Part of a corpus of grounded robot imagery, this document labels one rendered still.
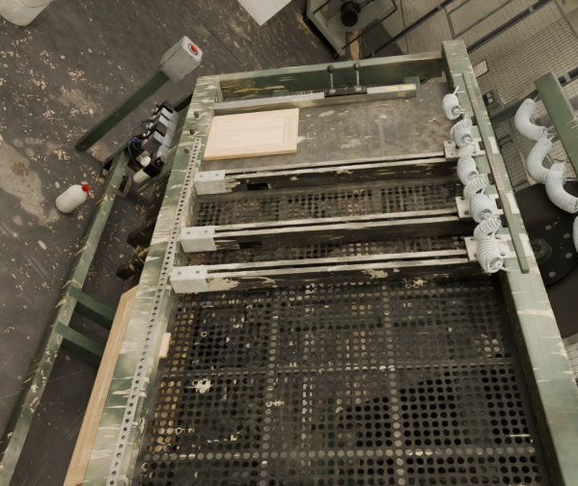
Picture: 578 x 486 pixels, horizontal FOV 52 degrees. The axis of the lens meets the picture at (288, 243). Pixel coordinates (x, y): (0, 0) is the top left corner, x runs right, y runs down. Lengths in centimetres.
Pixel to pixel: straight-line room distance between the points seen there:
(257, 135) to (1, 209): 123
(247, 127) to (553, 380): 171
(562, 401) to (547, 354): 14
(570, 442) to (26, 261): 232
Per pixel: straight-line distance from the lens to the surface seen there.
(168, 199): 245
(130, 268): 291
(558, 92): 317
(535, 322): 185
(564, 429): 168
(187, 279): 207
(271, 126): 276
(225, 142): 272
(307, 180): 240
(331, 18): 793
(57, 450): 277
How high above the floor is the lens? 230
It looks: 30 degrees down
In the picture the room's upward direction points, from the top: 61 degrees clockwise
